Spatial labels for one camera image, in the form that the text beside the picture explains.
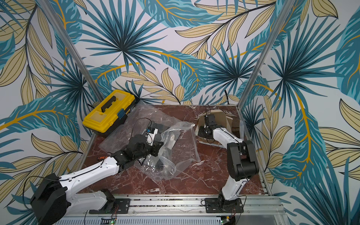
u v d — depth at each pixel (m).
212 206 0.73
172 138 0.95
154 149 0.70
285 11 0.70
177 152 0.94
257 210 0.74
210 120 0.76
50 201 0.39
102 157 0.86
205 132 0.72
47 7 0.68
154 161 0.87
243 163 0.49
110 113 0.90
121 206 0.73
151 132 0.69
